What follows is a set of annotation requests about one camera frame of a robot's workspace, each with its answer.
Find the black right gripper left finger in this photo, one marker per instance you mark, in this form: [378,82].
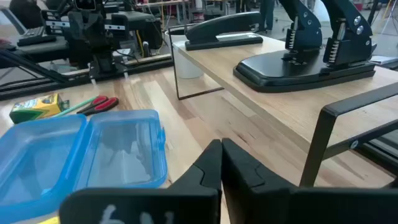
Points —
[186,202]

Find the person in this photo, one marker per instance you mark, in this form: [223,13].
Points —
[266,15]

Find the grey equipment cart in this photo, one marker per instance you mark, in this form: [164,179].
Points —
[46,49]

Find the black aluminium rig frame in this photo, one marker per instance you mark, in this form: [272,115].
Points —
[37,84]
[388,161]

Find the green pencil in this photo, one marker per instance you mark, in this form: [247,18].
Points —
[74,107]

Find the black office chair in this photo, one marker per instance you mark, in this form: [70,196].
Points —
[26,14]

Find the black stapler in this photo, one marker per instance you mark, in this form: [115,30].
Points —
[224,26]

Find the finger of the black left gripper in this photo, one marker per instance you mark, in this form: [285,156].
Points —
[110,63]
[94,70]

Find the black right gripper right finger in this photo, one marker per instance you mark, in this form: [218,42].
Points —
[264,199]

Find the blue plastic pencil case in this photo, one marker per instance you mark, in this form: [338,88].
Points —
[118,149]

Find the wooden background table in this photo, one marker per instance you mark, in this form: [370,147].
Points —
[161,3]

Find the wooden shelf riser black legs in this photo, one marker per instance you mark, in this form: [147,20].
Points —
[280,105]

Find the yellow green crayon box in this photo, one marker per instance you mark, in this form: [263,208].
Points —
[37,107]

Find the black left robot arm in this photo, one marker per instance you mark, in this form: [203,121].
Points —
[136,26]

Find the black keyboard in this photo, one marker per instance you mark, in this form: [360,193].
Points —
[35,37]

